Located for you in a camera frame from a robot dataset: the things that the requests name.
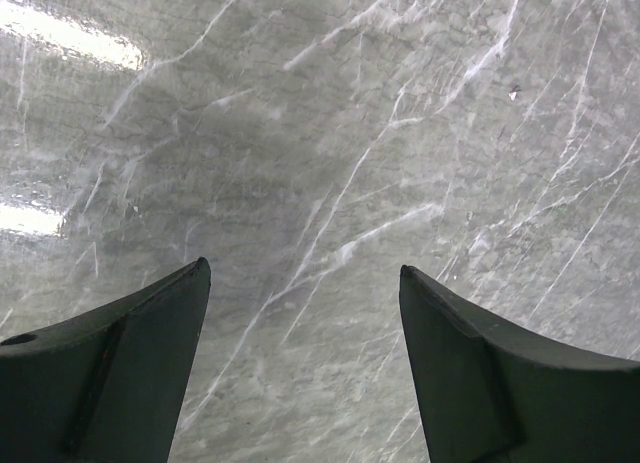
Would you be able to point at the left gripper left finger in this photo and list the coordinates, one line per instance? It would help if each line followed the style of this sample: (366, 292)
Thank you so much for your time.
(106, 385)

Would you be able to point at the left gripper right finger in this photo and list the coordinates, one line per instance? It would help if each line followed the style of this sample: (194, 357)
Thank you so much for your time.
(489, 390)

